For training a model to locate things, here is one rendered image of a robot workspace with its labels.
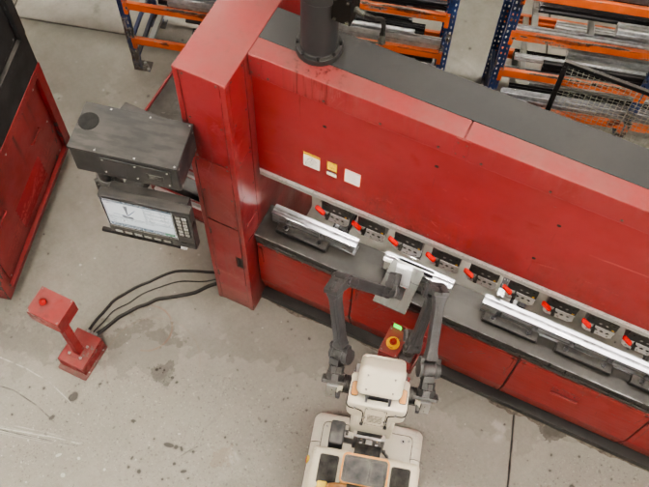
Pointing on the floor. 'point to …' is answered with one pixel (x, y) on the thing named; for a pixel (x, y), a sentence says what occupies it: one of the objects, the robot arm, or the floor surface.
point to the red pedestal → (74, 349)
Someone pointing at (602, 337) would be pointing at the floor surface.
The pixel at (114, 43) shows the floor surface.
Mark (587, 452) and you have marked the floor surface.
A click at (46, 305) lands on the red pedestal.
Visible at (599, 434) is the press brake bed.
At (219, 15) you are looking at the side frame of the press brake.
